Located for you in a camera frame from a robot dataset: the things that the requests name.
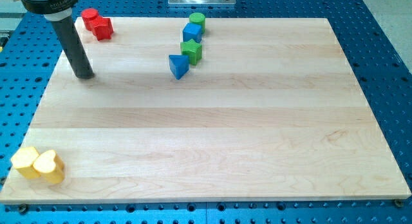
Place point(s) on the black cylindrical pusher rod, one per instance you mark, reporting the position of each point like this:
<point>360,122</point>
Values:
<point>71,44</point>

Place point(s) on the red star block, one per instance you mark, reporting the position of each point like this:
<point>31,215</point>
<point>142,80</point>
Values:
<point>102,28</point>

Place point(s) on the blue cube block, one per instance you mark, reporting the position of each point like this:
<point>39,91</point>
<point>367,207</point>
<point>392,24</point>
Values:
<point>192,31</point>

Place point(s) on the green star block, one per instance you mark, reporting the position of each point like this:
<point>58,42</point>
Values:
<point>193,50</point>

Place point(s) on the red cylinder block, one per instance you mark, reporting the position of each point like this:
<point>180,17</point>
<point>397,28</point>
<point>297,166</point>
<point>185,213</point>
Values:
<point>88,15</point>

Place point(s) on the blue perforated metal table plate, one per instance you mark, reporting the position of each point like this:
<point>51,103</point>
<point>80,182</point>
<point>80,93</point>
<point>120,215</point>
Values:
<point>32,52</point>

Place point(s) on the blue triangle block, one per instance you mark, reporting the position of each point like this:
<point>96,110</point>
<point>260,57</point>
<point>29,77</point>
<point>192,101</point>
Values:
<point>179,65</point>

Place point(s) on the yellow heart block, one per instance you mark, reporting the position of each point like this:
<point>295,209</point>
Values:
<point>50,166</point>

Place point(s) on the yellow pentagon block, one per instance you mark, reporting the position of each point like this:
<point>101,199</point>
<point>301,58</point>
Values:
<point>23,161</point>

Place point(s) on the green cylinder block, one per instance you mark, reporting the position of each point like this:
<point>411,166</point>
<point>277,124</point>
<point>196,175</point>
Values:
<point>198,18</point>

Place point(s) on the light wooden board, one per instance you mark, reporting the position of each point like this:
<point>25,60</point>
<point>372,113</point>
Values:
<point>272,112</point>

